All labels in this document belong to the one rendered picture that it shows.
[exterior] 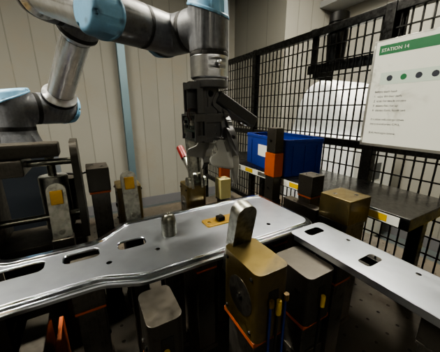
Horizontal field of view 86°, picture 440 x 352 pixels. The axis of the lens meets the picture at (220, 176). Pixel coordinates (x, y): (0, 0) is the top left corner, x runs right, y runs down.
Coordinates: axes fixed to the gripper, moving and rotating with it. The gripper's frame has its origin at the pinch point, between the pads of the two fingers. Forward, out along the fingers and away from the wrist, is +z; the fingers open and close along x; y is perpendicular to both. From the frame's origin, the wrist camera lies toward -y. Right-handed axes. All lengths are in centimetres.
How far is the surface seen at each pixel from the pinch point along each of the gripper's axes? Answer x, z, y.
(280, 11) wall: -175, -113, -174
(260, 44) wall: -208, -89, -174
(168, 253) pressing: 7.3, 10.9, 15.1
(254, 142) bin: -36, -1, -37
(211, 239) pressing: 6.8, 11.0, 6.0
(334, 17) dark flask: -22, -47, -62
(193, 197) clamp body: -13.0, 9.2, 1.3
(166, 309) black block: 18.5, 11.8, 19.0
